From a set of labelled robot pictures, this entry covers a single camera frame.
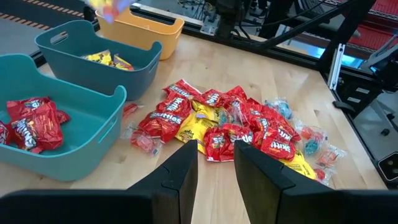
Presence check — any blue Ring Pop in wrapper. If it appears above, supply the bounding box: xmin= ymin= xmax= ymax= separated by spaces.
xmin=264 ymin=97 xmax=294 ymax=121

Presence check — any yellow Sour Patch candy bag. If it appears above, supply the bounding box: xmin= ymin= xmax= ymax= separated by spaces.
xmin=83 ymin=50 xmax=113 ymax=67
xmin=174 ymin=112 xmax=219 ymax=156
xmin=111 ymin=54 xmax=136 ymax=72
xmin=279 ymin=150 xmax=317 ymax=181
xmin=192 ymin=101 xmax=233 ymax=126
xmin=88 ymin=0 xmax=139 ymax=25

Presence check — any red ring pop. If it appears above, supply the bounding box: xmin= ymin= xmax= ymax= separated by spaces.
xmin=122 ymin=123 xmax=164 ymax=157
xmin=313 ymin=166 xmax=337 ymax=187
xmin=122 ymin=102 xmax=144 ymax=119
xmin=298 ymin=125 xmax=323 ymax=142

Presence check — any orange Ring Pop in wrapper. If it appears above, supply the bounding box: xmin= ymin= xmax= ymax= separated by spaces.
xmin=316 ymin=144 xmax=348 ymax=169

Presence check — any red Skittles candy bag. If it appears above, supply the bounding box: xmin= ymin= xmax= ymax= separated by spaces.
xmin=272 ymin=121 xmax=302 ymax=143
xmin=238 ymin=98 xmax=266 ymax=126
xmin=254 ymin=136 xmax=297 ymax=162
xmin=137 ymin=110 xmax=188 ymax=144
xmin=11 ymin=102 xmax=65 ymax=155
xmin=6 ymin=96 xmax=72 ymax=125
xmin=252 ymin=114 xmax=281 ymax=138
xmin=156 ymin=92 xmax=193 ymax=121
xmin=225 ymin=85 xmax=249 ymax=107
xmin=198 ymin=88 xmax=231 ymax=109
xmin=163 ymin=78 xmax=202 ymax=100
xmin=203 ymin=126 xmax=236 ymax=163
xmin=223 ymin=123 xmax=255 ymax=147
xmin=0 ymin=120 xmax=12 ymax=146

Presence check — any metal shelf with red bins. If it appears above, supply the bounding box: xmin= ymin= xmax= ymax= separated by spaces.
xmin=346 ymin=0 xmax=398 ymax=52

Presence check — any black striped floor mat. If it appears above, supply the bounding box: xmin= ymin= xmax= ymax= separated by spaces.
xmin=0 ymin=0 xmax=86 ymax=32

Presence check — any slate blue plastic bin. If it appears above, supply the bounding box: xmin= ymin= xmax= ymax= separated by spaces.
xmin=34 ymin=19 xmax=163 ymax=101

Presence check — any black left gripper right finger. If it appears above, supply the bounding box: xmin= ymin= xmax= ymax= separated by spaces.
xmin=233 ymin=139 xmax=398 ymax=224

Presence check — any yellow plastic bin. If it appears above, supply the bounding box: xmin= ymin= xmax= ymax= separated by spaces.
xmin=95 ymin=6 xmax=185 ymax=61

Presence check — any light teal plastic bin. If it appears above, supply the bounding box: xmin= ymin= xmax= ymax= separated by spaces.
xmin=0 ymin=53 xmax=127 ymax=182

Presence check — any teal Ring Pop in wrapper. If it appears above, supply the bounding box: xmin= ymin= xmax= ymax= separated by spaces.
xmin=302 ymin=138 xmax=328 ymax=157

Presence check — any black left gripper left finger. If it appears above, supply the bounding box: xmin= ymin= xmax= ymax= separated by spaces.
xmin=0 ymin=139 xmax=199 ymax=224

